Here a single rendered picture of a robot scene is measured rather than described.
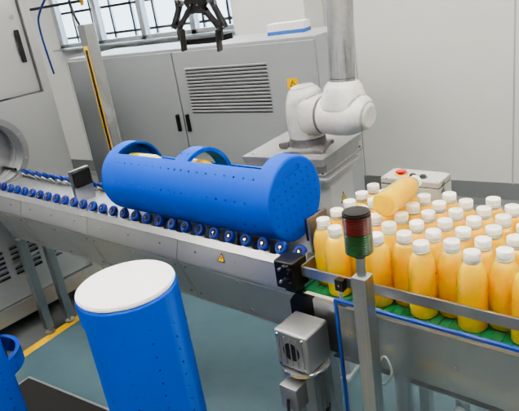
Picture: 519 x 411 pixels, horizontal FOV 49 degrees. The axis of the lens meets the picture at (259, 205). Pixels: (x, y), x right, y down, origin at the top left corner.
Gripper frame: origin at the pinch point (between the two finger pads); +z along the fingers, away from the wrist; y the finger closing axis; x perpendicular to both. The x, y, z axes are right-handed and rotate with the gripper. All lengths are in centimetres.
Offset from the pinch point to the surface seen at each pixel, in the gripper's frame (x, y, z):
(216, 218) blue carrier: -24, 11, 52
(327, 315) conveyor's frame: -49, 56, 63
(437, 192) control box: -6, 80, 43
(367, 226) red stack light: -66, 71, 23
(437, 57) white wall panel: 255, 51, 64
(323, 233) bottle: -38, 53, 43
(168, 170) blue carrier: -14.6, -11.6, 40.3
